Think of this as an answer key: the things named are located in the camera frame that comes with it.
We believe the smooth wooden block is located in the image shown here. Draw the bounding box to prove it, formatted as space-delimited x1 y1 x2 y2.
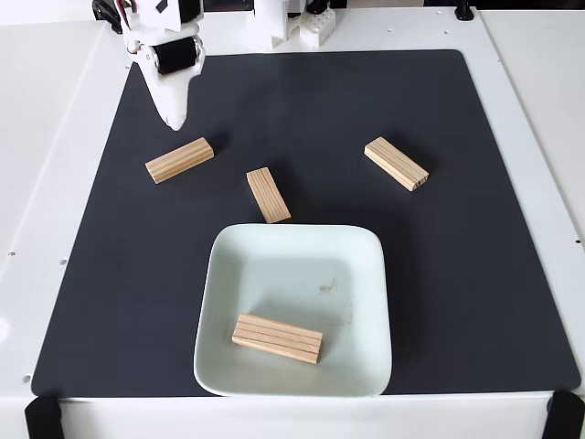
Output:
144 136 216 186

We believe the grooved wooden block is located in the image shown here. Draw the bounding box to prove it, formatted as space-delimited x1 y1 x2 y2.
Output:
363 136 431 193
245 166 293 225
231 313 324 366

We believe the pale green square plate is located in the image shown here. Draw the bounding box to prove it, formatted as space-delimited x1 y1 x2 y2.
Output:
192 222 394 398

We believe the black table mat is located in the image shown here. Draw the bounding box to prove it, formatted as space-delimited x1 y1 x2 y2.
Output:
30 48 581 398

